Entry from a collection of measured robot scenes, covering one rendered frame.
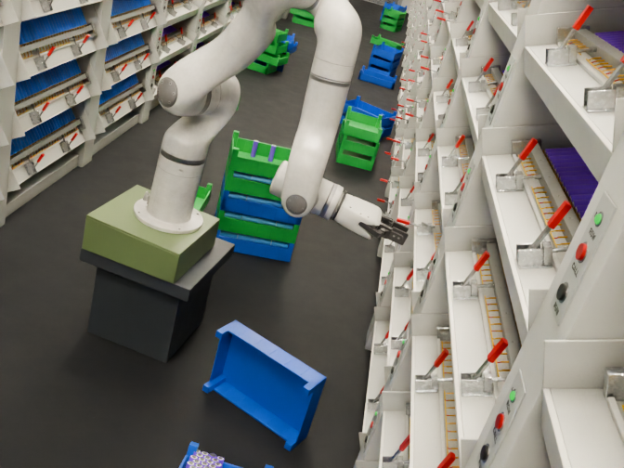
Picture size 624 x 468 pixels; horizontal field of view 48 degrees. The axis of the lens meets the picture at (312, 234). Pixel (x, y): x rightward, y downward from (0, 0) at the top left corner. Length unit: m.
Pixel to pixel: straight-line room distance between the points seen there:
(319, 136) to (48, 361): 0.95
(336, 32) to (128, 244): 0.77
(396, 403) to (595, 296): 0.97
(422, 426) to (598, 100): 0.64
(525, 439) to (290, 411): 1.25
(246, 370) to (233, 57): 0.82
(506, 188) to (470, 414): 0.37
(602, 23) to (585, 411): 0.78
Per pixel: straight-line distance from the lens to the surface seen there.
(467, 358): 1.06
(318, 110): 1.55
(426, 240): 1.89
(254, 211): 2.59
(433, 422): 1.25
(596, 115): 0.83
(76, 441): 1.80
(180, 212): 1.92
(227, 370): 2.00
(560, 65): 1.10
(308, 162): 1.52
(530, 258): 0.90
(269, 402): 1.95
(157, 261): 1.85
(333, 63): 1.53
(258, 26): 1.64
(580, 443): 0.63
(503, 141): 1.31
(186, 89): 1.74
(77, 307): 2.22
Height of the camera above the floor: 1.25
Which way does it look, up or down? 25 degrees down
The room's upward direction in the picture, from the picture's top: 16 degrees clockwise
